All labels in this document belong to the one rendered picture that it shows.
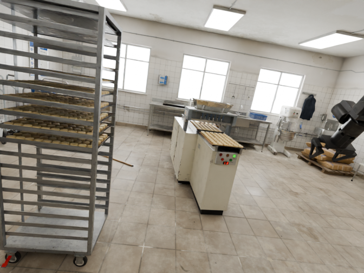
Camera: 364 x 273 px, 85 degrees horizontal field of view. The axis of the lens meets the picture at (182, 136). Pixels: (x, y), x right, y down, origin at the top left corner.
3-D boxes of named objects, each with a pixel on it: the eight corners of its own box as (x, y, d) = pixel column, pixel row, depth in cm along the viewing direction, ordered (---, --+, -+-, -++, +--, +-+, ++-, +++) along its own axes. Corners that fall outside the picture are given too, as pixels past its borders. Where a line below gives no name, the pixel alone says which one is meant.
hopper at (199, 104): (190, 106, 302) (192, 97, 299) (224, 111, 313) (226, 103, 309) (194, 109, 275) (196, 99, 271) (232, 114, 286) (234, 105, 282)
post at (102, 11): (92, 252, 154) (105, 8, 112) (90, 255, 151) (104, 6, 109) (88, 252, 154) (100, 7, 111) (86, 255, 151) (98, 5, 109)
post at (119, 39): (108, 214, 197) (122, 29, 155) (107, 216, 194) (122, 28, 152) (105, 214, 197) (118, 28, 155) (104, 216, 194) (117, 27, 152)
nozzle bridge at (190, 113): (181, 127, 311) (184, 105, 303) (224, 132, 325) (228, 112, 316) (184, 132, 280) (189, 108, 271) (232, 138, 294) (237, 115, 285)
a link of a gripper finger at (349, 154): (317, 152, 81) (332, 136, 75) (333, 154, 82) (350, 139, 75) (324, 166, 76) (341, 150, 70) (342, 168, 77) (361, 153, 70)
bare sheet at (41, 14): (117, 35, 152) (117, 33, 152) (101, 19, 114) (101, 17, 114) (33, 19, 145) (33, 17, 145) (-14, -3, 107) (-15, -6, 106)
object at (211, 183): (188, 186, 305) (198, 130, 283) (209, 187, 312) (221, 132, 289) (199, 215, 238) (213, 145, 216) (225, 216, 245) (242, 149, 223)
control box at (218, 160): (214, 162, 223) (216, 150, 219) (234, 164, 227) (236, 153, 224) (215, 163, 219) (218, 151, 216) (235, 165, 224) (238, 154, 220)
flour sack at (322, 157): (301, 151, 549) (303, 145, 544) (314, 153, 555) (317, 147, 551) (322, 162, 480) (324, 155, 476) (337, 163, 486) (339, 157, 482)
